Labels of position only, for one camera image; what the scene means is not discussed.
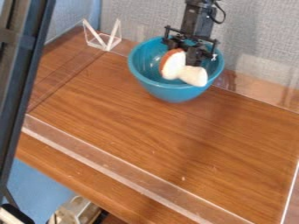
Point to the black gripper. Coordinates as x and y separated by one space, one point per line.
199 47

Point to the brown white plush mushroom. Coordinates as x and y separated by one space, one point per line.
173 68

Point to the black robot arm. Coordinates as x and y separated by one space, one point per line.
199 17

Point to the dark robot arm link foreground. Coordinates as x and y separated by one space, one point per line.
24 25

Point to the blue bowl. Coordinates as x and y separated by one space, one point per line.
143 62

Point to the clear acrylic back barrier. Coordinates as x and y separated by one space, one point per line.
260 90

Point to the clear acrylic barrier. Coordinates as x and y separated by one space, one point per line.
157 189
260 90

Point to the clear acrylic front barrier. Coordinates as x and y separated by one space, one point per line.
157 189

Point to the grey metal box under table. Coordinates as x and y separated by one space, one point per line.
76 211

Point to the clear acrylic corner bracket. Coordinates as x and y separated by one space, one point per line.
100 40

